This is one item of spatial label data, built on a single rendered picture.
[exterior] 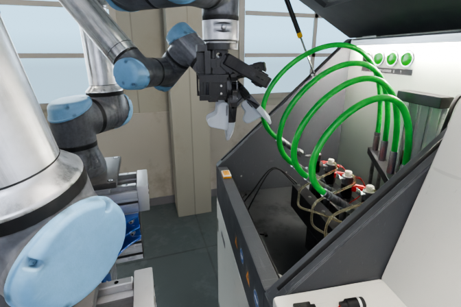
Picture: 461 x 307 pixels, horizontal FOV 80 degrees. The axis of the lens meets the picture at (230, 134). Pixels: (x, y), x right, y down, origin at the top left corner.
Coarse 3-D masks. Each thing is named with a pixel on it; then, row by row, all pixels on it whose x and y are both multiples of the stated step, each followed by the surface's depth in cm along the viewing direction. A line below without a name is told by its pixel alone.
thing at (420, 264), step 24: (456, 120) 44; (456, 144) 44; (432, 168) 47; (456, 168) 43; (432, 192) 46; (456, 192) 43; (432, 216) 45; (456, 216) 42; (408, 240) 49; (432, 240) 45; (456, 240) 41; (408, 264) 48; (432, 264) 44; (456, 264) 41; (408, 288) 47; (432, 288) 43; (456, 288) 40
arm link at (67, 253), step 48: (0, 48) 21; (0, 96) 21; (0, 144) 21; (48, 144) 25; (0, 192) 22; (48, 192) 24; (0, 240) 22; (48, 240) 23; (96, 240) 28; (0, 288) 24; (48, 288) 24
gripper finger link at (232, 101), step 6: (234, 84) 58; (234, 90) 56; (228, 96) 57; (234, 96) 57; (228, 102) 58; (234, 102) 57; (228, 108) 58; (234, 108) 58; (228, 114) 59; (234, 114) 58; (228, 120) 59; (234, 120) 59
